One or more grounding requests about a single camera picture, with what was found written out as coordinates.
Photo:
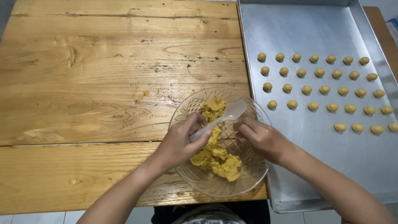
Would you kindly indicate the person's right hand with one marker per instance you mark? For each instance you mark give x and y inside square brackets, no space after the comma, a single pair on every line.
[267,141]

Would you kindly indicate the person's left hand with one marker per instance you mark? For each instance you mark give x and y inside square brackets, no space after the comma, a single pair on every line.
[177,146]

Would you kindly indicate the person's right fingers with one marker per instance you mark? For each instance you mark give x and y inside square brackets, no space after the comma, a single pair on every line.
[247,127]

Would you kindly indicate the translucent white plastic spoon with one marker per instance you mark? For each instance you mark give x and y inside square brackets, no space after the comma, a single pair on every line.
[231,112]

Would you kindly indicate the lump of yellow dough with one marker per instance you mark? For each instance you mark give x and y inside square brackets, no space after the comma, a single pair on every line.
[222,161]

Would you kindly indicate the clear patterned glass bowl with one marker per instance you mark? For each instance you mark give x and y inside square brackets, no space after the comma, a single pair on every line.
[248,174]

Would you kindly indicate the rows of small dough balls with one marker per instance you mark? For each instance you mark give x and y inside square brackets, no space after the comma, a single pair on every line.
[324,89]

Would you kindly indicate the person's dark clothing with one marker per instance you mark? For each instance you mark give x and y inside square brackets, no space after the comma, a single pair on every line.
[214,214]

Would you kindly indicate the large metal baking tray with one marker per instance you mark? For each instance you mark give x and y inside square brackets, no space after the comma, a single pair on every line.
[326,31]

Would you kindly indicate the blue and white packet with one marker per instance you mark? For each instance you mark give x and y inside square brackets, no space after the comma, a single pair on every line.
[393,29]

